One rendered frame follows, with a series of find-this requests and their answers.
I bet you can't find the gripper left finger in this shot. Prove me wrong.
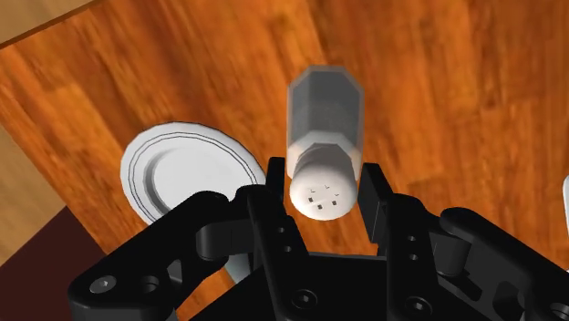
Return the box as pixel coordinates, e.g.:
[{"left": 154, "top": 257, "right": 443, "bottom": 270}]
[{"left": 67, "top": 156, "right": 322, "bottom": 321}]

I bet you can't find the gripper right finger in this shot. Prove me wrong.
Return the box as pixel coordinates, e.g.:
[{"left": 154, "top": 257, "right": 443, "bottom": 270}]
[{"left": 357, "top": 162, "right": 569, "bottom": 321}]

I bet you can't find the white and grey salt shaker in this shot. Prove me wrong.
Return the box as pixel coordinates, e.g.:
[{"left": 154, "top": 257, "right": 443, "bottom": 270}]
[{"left": 285, "top": 64, "right": 366, "bottom": 222}]

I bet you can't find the white plate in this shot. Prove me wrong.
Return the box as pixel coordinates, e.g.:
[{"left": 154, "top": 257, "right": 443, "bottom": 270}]
[{"left": 119, "top": 121, "right": 267, "bottom": 285}]

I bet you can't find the wooden table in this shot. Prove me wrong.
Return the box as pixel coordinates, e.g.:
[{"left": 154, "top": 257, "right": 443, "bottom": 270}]
[{"left": 0, "top": 0, "right": 569, "bottom": 321}]

